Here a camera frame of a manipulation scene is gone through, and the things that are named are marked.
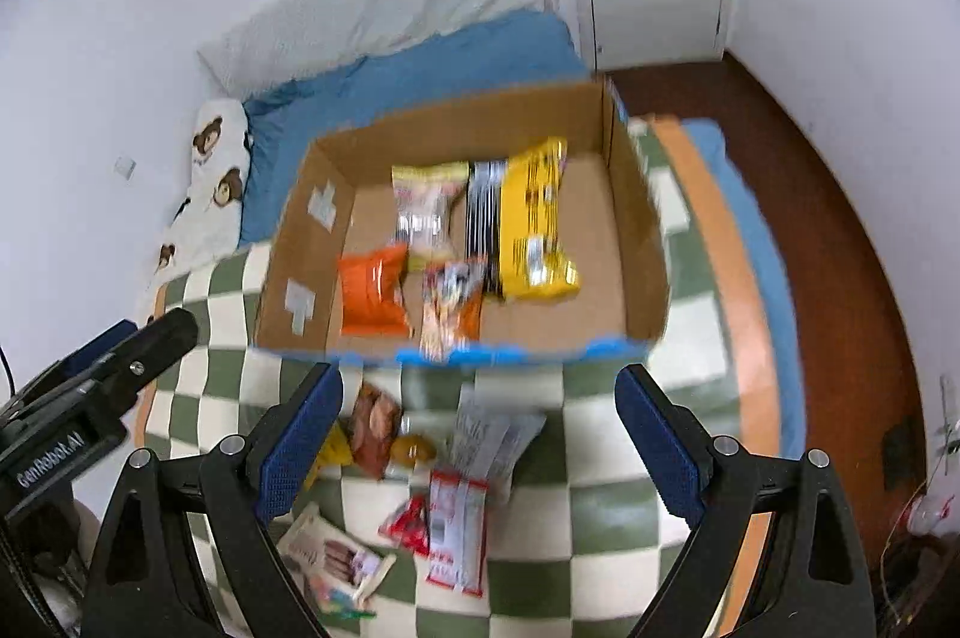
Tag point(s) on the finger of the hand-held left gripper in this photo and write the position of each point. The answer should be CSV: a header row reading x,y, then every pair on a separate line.
x,y
97,345
150,349

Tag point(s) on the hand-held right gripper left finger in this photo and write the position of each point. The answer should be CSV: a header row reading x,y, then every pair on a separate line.
x,y
296,450

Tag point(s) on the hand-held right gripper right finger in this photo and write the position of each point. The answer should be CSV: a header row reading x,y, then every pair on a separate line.
x,y
664,450

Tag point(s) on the small yellow snack packet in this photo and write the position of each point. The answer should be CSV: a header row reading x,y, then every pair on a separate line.
x,y
334,454

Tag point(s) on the brown snack packet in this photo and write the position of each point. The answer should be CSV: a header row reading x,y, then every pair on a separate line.
x,y
373,428

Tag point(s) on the cream packet with brown pictures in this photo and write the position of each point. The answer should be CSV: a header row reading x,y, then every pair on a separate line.
x,y
330,555

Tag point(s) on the round pastry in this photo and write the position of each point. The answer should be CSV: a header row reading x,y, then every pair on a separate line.
x,y
412,450

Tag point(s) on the small red snack packet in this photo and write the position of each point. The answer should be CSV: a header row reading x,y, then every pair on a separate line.
x,y
405,525

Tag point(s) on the colourful small snack packet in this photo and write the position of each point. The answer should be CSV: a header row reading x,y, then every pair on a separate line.
x,y
337,600

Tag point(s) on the cardboard box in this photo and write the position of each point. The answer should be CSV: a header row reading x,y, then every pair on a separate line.
x,y
592,300

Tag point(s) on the white clear snack packet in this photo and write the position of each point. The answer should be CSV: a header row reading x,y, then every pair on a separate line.
x,y
487,443

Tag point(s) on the red and white snack packet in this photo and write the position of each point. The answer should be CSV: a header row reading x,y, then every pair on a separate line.
x,y
457,533

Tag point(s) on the green checkered blanket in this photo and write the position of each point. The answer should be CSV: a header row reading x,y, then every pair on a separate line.
x,y
592,533

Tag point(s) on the bear print pillow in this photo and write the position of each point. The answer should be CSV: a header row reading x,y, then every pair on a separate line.
x,y
210,218

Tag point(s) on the large yellow snack packet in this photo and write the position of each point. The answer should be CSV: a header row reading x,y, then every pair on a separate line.
x,y
536,218

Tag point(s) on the cream snack packet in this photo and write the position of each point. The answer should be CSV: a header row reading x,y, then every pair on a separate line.
x,y
427,203

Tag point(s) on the black striped snack packet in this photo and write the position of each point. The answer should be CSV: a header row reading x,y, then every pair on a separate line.
x,y
484,210

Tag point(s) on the white quilted pillow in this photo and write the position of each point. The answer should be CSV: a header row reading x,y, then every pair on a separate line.
x,y
375,0

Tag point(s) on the white wall socket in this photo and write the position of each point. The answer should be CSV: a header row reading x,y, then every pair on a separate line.
x,y
125,167

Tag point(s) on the white wall socket panel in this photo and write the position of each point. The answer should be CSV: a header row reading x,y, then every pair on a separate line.
x,y
949,413

